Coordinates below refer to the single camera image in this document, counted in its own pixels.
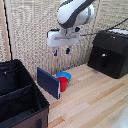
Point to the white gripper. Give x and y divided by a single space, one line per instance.
62 38

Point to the red plastic cup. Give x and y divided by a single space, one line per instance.
63 83

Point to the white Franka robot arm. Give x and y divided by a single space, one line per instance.
74 12

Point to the blue plastic bowl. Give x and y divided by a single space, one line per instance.
64 75

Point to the dark blue box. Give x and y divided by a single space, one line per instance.
48 82

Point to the black lidded box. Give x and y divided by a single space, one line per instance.
110 53

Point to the black fabric storage box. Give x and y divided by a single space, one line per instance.
19 96

